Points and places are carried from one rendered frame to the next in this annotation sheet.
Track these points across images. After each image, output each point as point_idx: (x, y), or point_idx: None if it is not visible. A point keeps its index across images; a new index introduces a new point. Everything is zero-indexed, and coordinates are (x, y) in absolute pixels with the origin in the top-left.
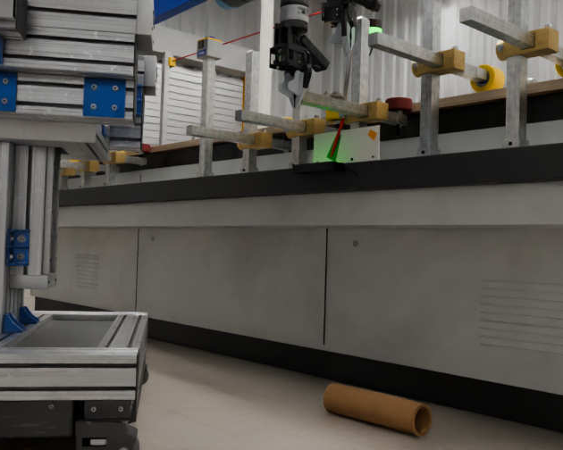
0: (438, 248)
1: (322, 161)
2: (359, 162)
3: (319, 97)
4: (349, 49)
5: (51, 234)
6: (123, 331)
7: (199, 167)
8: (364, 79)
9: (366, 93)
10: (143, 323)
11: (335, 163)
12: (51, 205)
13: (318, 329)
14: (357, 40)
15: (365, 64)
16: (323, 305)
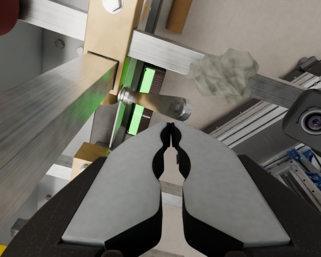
0: None
1: (123, 111)
2: (152, 33)
3: (278, 79)
4: (189, 113)
5: (304, 181)
6: (265, 120)
7: None
8: (78, 73)
9: (80, 59)
10: (228, 133)
11: (161, 69)
12: (317, 193)
13: None
14: (9, 191)
15: (50, 87)
16: None
